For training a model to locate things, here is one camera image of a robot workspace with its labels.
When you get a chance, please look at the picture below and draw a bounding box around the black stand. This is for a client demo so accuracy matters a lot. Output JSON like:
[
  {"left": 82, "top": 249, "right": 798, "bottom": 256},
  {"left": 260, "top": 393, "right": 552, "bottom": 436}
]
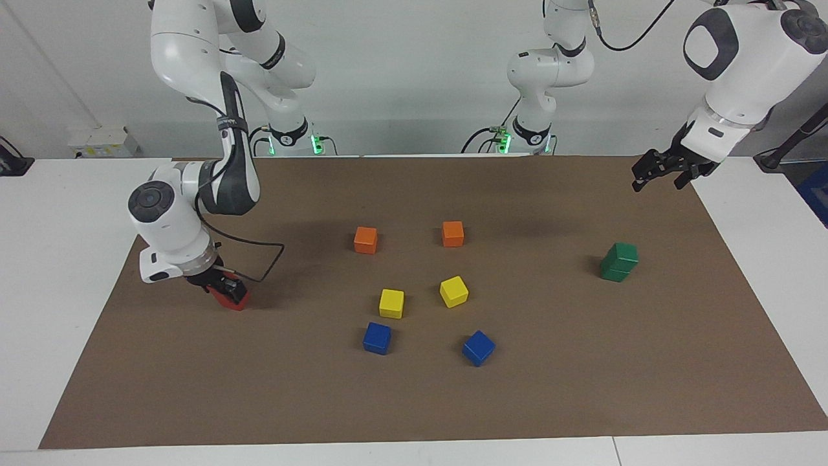
[{"left": 754, "top": 104, "right": 828, "bottom": 172}]

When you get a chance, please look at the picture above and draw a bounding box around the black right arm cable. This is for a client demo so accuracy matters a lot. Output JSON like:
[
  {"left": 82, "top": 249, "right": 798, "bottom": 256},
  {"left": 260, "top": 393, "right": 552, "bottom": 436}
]
[{"left": 186, "top": 71, "right": 286, "bottom": 284}]

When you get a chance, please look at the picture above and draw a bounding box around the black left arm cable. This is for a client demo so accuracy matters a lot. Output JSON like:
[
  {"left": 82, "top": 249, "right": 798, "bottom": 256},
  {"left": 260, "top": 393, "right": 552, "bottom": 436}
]
[{"left": 585, "top": 0, "right": 677, "bottom": 52}]

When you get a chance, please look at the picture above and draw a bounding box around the yellow wooden block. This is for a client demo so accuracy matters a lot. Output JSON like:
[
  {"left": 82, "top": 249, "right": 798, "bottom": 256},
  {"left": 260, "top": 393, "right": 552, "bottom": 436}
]
[
  {"left": 439, "top": 276, "right": 470, "bottom": 309},
  {"left": 378, "top": 289, "right": 406, "bottom": 320}
]

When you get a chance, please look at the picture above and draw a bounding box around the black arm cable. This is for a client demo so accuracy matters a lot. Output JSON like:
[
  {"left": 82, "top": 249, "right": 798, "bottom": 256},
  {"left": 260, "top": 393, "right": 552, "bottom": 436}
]
[
  {"left": 186, "top": 71, "right": 286, "bottom": 284},
  {"left": 585, "top": 0, "right": 677, "bottom": 52}
]

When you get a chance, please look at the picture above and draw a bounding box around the white power box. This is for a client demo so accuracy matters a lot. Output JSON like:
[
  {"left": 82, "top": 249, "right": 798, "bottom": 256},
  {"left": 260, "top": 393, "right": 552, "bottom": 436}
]
[{"left": 68, "top": 125, "right": 140, "bottom": 159}]

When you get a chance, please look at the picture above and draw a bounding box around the blue wooden block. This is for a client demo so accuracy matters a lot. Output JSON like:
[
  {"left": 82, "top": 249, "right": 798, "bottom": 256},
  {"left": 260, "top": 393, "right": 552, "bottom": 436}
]
[
  {"left": 462, "top": 330, "right": 497, "bottom": 368},
  {"left": 362, "top": 322, "right": 393, "bottom": 356}
]

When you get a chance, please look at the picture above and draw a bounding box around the blue crate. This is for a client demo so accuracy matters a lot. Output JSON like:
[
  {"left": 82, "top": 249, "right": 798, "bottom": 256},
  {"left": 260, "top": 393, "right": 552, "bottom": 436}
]
[{"left": 797, "top": 162, "right": 828, "bottom": 227}]

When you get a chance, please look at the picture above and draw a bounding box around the black desk device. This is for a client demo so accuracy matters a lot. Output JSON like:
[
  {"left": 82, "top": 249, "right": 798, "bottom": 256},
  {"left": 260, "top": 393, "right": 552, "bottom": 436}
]
[{"left": 0, "top": 136, "right": 34, "bottom": 177}]

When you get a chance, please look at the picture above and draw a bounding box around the brown table mat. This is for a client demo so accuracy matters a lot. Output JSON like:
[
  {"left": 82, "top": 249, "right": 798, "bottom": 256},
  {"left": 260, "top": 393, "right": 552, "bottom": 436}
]
[{"left": 39, "top": 155, "right": 828, "bottom": 450}]

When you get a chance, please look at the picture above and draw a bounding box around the green wooden block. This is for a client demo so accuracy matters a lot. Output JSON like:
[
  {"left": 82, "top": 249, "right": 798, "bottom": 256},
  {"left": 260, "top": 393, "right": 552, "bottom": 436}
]
[
  {"left": 599, "top": 258, "right": 631, "bottom": 283},
  {"left": 610, "top": 242, "right": 640, "bottom": 272}
]

